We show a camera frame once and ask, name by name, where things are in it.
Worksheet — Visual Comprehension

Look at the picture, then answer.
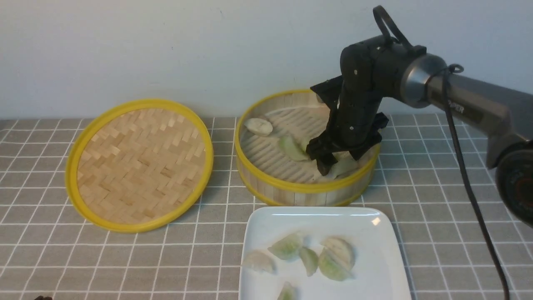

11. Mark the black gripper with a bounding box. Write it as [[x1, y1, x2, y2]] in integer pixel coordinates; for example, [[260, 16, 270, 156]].
[[306, 38, 427, 176]]

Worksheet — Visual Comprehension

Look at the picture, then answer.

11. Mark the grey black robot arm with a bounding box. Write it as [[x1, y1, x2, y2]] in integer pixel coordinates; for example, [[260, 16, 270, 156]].
[[305, 36, 532, 225]]

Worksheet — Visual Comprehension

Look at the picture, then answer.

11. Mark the large green-white dumpling on plate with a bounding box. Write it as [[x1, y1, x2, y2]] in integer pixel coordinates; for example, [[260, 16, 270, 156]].
[[318, 237, 355, 282]]

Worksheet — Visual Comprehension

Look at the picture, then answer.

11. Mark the small green dumpling on plate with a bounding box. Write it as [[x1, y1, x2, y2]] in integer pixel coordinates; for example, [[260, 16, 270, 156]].
[[299, 247, 319, 277]]

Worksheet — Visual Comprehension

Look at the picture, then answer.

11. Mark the white dumpling on plate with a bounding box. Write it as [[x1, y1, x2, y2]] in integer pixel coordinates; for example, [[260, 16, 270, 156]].
[[242, 250, 276, 275]]

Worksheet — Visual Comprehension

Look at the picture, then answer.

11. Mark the pale green dumpling in steamer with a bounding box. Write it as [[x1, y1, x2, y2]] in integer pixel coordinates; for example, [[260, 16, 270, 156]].
[[326, 154, 359, 179]]

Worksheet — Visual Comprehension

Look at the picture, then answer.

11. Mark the yellow-rimmed bamboo steamer basket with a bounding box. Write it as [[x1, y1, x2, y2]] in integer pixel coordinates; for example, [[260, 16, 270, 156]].
[[235, 90, 380, 206]]

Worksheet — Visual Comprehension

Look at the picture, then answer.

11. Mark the white dumpling in steamer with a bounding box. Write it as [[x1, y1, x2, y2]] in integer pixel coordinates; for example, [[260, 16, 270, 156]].
[[244, 118, 274, 137]]

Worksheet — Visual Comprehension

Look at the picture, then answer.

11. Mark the yellow-rimmed woven bamboo lid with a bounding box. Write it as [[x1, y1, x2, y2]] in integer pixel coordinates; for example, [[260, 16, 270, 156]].
[[65, 99, 214, 233]]

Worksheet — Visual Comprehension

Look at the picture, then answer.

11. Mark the grey grid tablecloth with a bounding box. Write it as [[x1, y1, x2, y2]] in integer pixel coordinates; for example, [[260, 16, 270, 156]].
[[0, 113, 533, 300]]

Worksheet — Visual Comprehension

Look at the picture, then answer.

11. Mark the black cable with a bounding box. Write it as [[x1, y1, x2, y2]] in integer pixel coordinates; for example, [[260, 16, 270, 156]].
[[372, 5, 511, 300]]

